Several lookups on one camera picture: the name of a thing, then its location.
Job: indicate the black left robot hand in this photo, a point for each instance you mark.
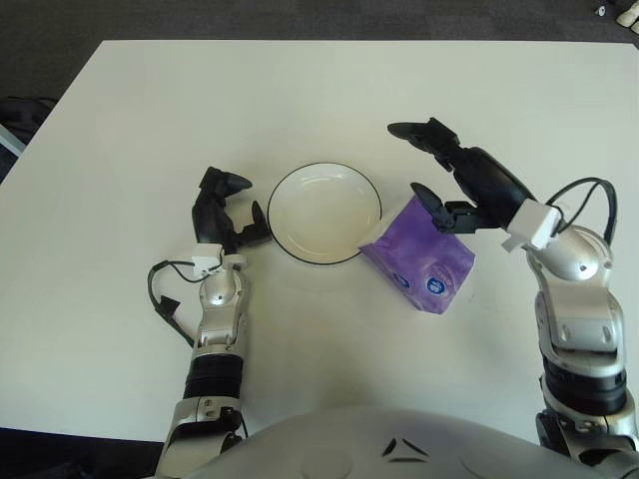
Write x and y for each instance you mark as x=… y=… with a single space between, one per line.
x=209 y=222

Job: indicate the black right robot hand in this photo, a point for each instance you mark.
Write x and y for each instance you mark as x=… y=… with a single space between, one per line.
x=494 y=184

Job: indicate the purple tissue paper pack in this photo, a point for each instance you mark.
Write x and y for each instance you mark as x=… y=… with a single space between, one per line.
x=419 y=249

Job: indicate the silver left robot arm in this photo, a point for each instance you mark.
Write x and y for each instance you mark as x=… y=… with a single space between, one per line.
x=222 y=292

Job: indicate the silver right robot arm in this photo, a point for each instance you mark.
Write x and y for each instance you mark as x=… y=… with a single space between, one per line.
x=574 y=259

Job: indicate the white plate black rim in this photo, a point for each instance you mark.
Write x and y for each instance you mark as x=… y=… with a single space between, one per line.
x=319 y=209

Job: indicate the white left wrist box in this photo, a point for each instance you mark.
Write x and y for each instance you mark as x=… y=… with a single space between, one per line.
x=205 y=255

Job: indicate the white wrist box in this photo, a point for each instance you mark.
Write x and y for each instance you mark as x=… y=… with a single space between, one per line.
x=205 y=255
x=534 y=222

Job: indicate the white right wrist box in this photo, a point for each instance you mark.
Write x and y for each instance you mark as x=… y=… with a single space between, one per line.
x=534 y=222

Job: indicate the small white object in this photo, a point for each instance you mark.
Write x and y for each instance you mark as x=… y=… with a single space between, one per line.
x=600 y=10

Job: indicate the white shoe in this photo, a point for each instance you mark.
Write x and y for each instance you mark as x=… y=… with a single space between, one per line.
x=629 y=17

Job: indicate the grey white furniture edge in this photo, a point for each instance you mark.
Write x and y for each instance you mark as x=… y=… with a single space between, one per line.
x=9 y=140

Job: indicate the black bag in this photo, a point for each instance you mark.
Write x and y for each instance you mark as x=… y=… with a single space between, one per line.
x=22 y=112

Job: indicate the grey robot torso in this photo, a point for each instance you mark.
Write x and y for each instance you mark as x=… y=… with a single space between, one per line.
x=349 y=444

